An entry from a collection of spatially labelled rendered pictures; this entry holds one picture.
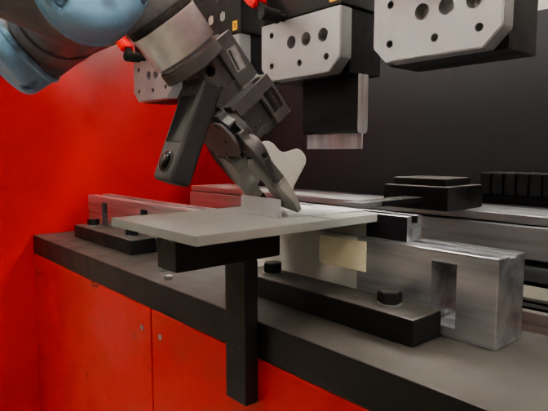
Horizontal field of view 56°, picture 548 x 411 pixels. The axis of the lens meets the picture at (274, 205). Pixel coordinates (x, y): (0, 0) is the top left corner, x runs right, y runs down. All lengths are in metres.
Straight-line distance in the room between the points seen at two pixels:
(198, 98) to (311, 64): 0.19
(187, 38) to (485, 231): 0.54
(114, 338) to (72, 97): 0.67
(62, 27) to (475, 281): 0.44
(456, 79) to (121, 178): 0.88
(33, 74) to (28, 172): 0.89
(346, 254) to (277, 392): 0.19
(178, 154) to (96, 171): 0.91
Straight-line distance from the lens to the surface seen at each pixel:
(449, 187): 0.84
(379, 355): 0.54
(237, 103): 0.56
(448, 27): 0.58
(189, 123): 0.55
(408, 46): 0.60
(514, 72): 1.14
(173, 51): 0.54
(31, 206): 1.39
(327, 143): 0.72
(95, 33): 0.37
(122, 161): 1.47
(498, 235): 0.85
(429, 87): 1.23
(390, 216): 0.64
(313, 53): 0.69
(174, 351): 0.82
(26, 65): 0.50
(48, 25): 0.39
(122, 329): 0.97
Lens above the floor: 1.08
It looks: 6 degrees down
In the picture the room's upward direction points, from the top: straight up
